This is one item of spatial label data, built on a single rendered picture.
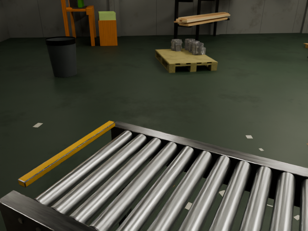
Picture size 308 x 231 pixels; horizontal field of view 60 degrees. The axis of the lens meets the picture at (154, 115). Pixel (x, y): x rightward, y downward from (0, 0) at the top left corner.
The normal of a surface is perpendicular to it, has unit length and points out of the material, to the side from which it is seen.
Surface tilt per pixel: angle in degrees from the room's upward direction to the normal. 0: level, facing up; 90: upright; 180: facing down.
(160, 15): 90
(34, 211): 0
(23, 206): 0
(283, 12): 90
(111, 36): 90
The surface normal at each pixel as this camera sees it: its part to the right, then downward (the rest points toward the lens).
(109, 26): 0.17, 0.41
